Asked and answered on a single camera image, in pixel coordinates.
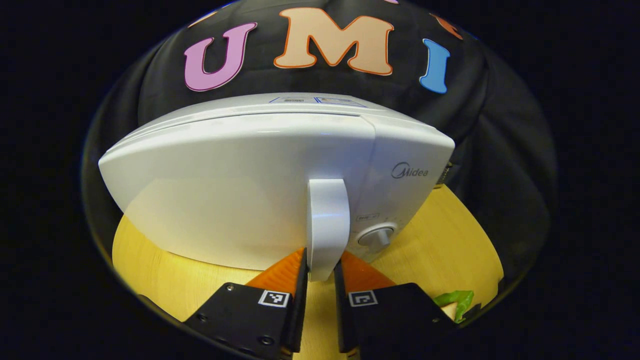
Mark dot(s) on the white microwave oven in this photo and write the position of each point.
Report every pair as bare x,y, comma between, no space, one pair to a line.
225,190

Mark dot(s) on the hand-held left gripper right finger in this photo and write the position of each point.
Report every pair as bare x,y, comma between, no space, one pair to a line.
341,320

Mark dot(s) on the sandwich with green lettuce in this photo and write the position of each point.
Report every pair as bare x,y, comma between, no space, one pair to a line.
457,300

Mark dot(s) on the black backdrop cloth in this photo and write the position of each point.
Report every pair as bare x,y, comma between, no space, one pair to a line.
500,150

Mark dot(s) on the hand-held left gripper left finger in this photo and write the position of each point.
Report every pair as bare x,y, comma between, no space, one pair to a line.
300,320

